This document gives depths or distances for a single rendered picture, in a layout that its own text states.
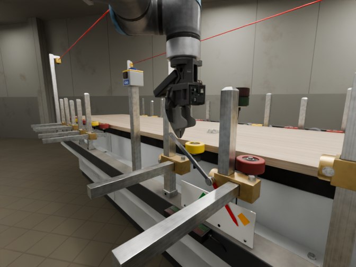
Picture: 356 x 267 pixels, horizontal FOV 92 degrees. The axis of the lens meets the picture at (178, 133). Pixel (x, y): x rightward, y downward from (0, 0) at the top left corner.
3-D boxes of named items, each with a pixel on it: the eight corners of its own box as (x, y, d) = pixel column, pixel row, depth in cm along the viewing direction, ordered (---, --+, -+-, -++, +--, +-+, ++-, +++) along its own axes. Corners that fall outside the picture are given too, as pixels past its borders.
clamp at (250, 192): (251, 204, 42) (253, 185, 41) (207, 186, 52) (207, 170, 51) (260, 196, 46) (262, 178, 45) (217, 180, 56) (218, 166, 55)
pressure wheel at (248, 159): (255, 203, 47) (258, 163, 45) (229, 193, 53) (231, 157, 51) (266, 193, 52) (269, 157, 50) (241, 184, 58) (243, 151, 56)
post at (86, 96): (89, 152, 140) (84, 92, 132) (88, 152, 142) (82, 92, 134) (94, 152, 142) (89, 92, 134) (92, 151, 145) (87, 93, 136)
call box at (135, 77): (130, 87, 77) (129, 68, 75) (123, 88, 82) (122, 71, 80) (143, 88, 81) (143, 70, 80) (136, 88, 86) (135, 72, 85)
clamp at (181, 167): (179, 176, 60) (179, 162, 59) (157, 166, 69) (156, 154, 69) (191, 171, 64) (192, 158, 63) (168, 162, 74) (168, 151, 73)
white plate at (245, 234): (251, 249, 43) (255, 214, 42) (180, 206, 62) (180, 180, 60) (252, 248, 44) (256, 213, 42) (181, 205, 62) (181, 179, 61)
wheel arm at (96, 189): (91, 203, 43) (90, 187, 42) (87, 198, 46) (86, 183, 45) (200, 163, 73) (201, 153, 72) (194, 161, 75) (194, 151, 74)
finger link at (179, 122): (183, 142, 45) (183, 106, 44) (169, 139, 50) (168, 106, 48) (191, 140, 47) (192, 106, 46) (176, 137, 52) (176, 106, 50)
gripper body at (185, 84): (186, 107, 42) (187, 55, 40) (164, 106, 48) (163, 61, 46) (205, 106, 47) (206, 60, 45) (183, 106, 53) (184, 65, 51)
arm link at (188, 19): (163, 1, 48) (199, 1, 48) (164, 49, 50) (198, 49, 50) (161, -24, 39) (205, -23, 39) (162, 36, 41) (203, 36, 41)
